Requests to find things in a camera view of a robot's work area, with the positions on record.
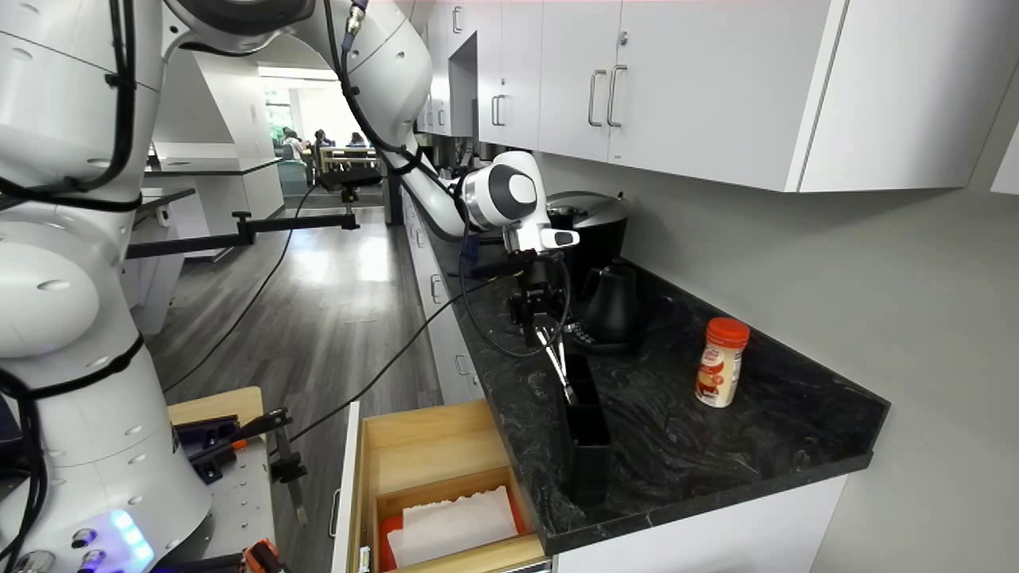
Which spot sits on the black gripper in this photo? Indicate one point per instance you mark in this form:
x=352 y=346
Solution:
x=543 y=292

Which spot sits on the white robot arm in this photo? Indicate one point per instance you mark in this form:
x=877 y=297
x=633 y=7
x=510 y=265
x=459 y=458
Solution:
x=95 y=476

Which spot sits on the black cutlery holder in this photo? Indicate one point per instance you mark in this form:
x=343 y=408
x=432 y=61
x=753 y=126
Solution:
x=586 y=430

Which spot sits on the open wooden drawer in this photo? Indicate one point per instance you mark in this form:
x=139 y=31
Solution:
x=422 y=455

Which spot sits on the bamboo drawer organizer tray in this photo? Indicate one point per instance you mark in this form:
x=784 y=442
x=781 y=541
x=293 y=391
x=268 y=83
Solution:
x=389 y=494

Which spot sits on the black gooseneck electric kettle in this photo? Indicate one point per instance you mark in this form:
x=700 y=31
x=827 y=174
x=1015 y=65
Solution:
x=611 y=310

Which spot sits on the black coffee maker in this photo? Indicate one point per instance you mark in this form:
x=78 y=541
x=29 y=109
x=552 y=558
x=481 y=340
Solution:
x=601 y=225

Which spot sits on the orange-lidded creamer bottle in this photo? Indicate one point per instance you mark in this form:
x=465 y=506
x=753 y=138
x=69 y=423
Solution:
x=721 y=361

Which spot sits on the white upper cabinets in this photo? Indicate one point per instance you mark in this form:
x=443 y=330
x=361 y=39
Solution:
x=806 y=97

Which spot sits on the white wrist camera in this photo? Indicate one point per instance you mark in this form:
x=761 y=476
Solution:
x=538 y=239

